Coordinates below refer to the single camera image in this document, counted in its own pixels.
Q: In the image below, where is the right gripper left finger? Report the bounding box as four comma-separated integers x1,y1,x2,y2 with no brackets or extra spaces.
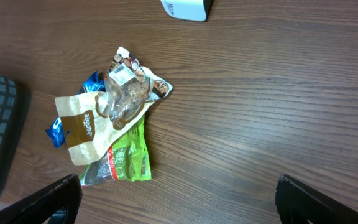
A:
0,174,82,224

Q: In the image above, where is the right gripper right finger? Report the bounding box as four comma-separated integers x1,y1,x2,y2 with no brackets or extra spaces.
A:
275,174,358,224

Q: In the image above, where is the green snack bag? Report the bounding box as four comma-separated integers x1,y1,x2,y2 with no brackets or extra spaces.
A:
80,117,152,187

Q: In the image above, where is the beige brown pastry bag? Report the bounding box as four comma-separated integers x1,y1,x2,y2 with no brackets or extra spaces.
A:
55,47,173,166

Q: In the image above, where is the blue Oreo cookie pack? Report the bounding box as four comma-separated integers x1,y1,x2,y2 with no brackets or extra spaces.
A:
45,71,105,147

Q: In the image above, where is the white barcode scanner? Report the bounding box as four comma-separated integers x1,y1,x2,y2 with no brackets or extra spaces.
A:
160,0,213,22

